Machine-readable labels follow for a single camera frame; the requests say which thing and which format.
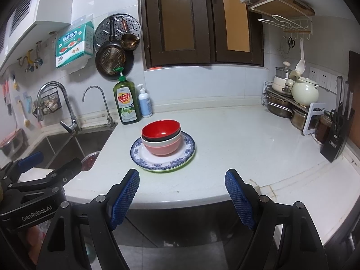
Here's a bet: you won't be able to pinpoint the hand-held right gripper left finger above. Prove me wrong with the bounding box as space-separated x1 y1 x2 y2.
35 169 140 270

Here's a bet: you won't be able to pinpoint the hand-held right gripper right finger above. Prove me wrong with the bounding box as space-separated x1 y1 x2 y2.
224 169 324 270

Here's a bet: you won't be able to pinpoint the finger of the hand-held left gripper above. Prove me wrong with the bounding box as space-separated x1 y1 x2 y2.
0 151 45 185
0 157 83 203

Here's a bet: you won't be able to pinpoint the pink bowl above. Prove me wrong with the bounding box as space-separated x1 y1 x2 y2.
143 141 180 156

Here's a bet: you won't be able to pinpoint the white bowl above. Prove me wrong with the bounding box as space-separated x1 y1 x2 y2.
141 131 182 148

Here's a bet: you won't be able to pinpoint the red and black bowl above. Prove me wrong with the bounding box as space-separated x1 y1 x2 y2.
141 120 181 143

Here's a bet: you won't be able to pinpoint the steel sink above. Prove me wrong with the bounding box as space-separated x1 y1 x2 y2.
0 126 117 175

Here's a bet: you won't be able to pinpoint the sink strainer with red scraps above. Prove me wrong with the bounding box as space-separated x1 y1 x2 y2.
81 151 101 172

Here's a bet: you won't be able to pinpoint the dark container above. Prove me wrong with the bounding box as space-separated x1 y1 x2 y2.
0 128 29 158

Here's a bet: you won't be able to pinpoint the dish brush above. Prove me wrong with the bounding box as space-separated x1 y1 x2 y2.
17 99 31 128

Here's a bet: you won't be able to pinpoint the chrome kitchen faucet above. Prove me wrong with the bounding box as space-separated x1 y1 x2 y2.
36 81 82 134

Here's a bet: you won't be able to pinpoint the slim chrome faucet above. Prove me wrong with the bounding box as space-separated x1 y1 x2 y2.
82 86 116 128

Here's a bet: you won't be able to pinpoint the green dish soap bottle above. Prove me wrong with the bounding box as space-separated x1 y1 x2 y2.
113 67 142 125

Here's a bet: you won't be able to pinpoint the white pump bottle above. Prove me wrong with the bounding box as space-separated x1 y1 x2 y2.
137 83 153 118

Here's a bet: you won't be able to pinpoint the steel pot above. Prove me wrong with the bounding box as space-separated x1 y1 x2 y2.
290 106 313 130

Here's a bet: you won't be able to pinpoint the white plastic stand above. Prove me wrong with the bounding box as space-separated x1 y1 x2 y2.
302 101 327 135

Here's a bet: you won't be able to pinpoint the metal pot rack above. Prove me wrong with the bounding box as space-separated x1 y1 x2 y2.
263 81 310 111

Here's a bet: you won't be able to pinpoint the black knife block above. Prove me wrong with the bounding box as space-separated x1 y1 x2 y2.
321 101 355 163

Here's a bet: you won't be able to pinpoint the glass jar with brown sauce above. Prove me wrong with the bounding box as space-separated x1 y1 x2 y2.
315 110 334 144

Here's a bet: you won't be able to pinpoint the black frying pan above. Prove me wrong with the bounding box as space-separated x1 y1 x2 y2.
95 17 134 80

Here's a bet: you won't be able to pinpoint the paper towel pack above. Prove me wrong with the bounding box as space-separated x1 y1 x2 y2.
55 21 95 72

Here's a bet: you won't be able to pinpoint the white pot with glass lid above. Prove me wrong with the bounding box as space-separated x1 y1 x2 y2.
272 61 294 95

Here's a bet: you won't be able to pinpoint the black kitchen scissors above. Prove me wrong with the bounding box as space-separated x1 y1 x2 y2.
330 109 345 135

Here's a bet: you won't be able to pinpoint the cream ceramic pot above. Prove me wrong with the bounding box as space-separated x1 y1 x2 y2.
292 76 320 104

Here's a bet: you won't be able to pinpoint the perforated steel steamer tray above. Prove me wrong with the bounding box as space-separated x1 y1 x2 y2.
93 13 140 54

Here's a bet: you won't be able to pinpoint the copper saucepan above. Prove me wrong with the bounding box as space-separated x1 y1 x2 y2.
120 18 140 52

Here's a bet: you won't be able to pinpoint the white ladle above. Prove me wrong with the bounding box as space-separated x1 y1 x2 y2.
295 38 306 72

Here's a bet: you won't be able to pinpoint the hanging glass pot lid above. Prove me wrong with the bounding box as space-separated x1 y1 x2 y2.
278 38 290 55

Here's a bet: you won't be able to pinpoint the white range hood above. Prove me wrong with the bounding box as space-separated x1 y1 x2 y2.
0 0 78 71

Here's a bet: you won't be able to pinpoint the brown wooden window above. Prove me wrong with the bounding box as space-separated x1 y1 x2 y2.
137 0 265 71

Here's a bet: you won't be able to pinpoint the dark wooden cutting board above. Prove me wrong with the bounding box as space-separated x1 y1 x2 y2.
348 50 360 144

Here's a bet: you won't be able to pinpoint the light wooden cutting board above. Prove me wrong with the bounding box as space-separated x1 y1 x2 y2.
247 0 315 17

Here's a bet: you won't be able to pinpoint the black wire basket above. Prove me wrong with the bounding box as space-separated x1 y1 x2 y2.
32 88 63 118

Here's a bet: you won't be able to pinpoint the steel handle knife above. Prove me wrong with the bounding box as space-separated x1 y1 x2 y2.
342 81 350 110
336 76 344 106
347 91 354 119

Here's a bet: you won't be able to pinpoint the white wire wall rack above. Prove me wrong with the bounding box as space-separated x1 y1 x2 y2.
257 14 313 41

